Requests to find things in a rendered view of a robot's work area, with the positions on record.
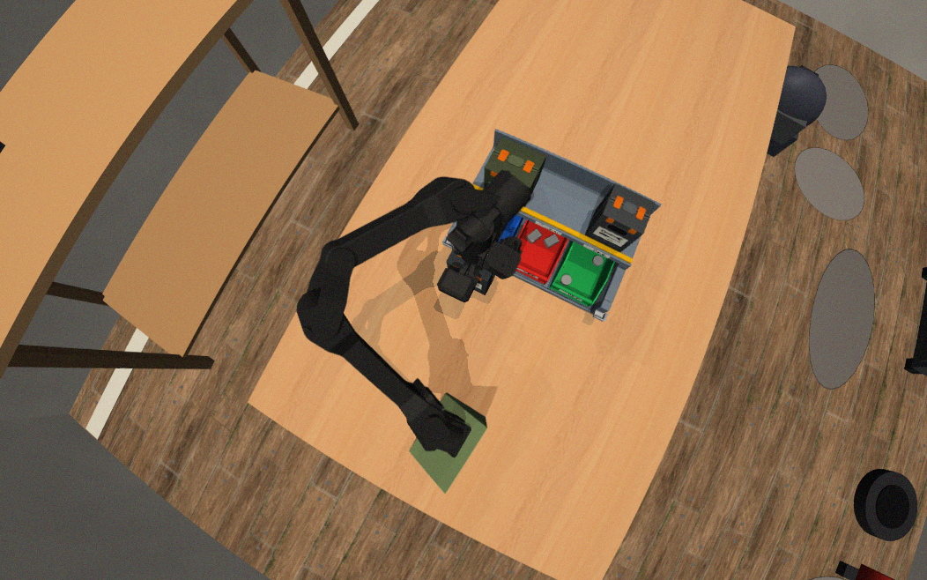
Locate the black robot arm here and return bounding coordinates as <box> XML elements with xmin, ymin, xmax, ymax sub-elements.
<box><xmin>297</xmin><ymin>170</ymin><xmax>531</xmax><ymax>457</ymax></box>

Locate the red open bin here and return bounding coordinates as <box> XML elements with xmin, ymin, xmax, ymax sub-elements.
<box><xmin>516</xmin><ymin>220</ymin><xmax>568</xmax><ymax>285</ymax></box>

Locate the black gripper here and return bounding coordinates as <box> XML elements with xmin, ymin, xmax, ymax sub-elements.
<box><xmin>437</xmin><ymin>222</ymin><xmax>507</xmax><ymax>302</ymax></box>

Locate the green open bin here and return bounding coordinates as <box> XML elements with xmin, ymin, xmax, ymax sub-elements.
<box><xmin>549</xmin><ymin>241</ymin><xmax>615</xmax><ymax>307</ymax></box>

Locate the blue bin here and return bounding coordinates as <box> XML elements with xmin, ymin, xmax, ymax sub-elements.
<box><xmin>500</xmin><ymin>215</ymin><xmax>523</xmax><ymax>239</ymax></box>

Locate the yellow flat bar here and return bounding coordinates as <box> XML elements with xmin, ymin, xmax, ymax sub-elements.
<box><xmin>472</xmin><ymin>184</ymin><xmax>633</xmax><ymax>264</ymax></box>

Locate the grey metal bin rack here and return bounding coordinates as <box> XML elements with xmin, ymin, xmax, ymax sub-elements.
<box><xmin>473</xmin><ymin>129</ymin><xmax>661</xmax><ymax>322</ymax></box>

